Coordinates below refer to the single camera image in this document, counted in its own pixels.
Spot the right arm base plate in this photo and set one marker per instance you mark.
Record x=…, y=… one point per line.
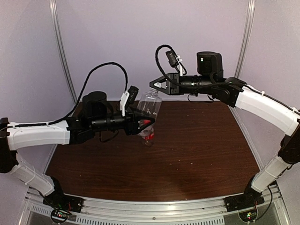
x=245, y=205

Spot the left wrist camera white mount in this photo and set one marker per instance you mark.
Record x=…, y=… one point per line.
x=127, y=98

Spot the aluminium front frame rail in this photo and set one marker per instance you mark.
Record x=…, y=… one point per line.
x=209, y=211

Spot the small cola bottle red cap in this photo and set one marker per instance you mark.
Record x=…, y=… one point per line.
x=148, y=135

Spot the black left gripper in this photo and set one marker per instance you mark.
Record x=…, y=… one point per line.
x=132, y=122

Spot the large clear plastic bottle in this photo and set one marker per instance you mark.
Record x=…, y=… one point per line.
x=151, y=102

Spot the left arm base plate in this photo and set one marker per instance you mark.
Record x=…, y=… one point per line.
x=63, y=209

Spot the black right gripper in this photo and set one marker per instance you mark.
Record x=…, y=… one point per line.
x=171, y=89

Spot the aluminium corner post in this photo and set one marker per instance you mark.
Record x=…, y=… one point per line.
x=246, y=37
x=61, y=50

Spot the white bottle cap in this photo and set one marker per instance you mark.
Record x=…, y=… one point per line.
x=157, y=84

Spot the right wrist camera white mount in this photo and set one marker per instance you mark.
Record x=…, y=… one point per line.
x=175, y=61

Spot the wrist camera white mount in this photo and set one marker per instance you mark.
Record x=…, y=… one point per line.
x=127, y=98
x=175, y=61

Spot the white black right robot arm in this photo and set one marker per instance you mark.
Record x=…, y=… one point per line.
x=237, y=93

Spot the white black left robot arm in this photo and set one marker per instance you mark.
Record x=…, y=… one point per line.
x=96, y=116

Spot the aluminium left corner post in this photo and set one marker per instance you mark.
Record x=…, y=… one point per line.
x=61, y=50

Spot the aluminium right corner post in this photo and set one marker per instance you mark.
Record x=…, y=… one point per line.
x=246, y=37

